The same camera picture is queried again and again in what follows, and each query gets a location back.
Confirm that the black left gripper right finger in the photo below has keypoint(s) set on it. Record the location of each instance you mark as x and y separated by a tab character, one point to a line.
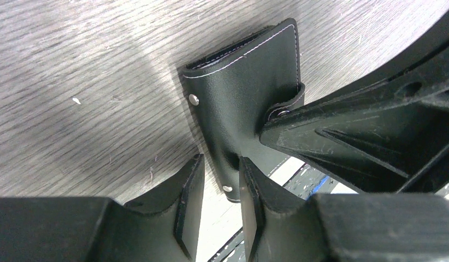
374	227

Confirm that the black leather card holder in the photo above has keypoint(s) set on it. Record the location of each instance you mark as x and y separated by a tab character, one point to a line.
236	90

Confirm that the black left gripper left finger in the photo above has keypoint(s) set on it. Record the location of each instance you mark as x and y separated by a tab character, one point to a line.
160	225

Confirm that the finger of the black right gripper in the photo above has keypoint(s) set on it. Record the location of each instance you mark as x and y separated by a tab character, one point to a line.
386	132

